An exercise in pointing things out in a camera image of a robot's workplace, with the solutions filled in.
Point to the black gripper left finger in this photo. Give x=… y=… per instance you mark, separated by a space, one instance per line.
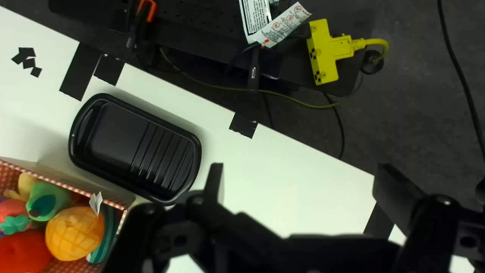
x=214 y=182

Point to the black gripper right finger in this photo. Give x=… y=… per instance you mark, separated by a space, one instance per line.
x=403 y=197

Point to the black baking tray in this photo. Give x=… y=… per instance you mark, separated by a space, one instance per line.
x=130 y=145

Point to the white price tag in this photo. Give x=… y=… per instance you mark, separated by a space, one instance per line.
x=95 y=200

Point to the toy watermelon slice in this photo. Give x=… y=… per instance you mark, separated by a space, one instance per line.
x=106 y=236

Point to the large orange toy fruit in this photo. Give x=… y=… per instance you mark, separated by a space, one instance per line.
x=76 y=233

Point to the black equipment base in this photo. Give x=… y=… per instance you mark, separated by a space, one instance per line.
x=201 y=24

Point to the yellow black tool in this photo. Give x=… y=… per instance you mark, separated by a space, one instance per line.
x=327 y=50

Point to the white warning tag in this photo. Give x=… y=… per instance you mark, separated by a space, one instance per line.
x=258 y=19

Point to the orange clamp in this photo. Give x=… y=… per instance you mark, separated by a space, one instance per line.
x=147 y=9

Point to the yellow toy banana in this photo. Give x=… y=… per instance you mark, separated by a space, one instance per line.
x=26 y=183

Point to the red checkered cardboard box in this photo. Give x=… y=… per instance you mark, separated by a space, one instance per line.
x=9 y=176

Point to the small red toy tomato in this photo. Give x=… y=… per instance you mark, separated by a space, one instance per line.
x=11 y=210

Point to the red toy apple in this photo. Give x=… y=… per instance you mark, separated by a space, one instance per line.
x=20 y=251

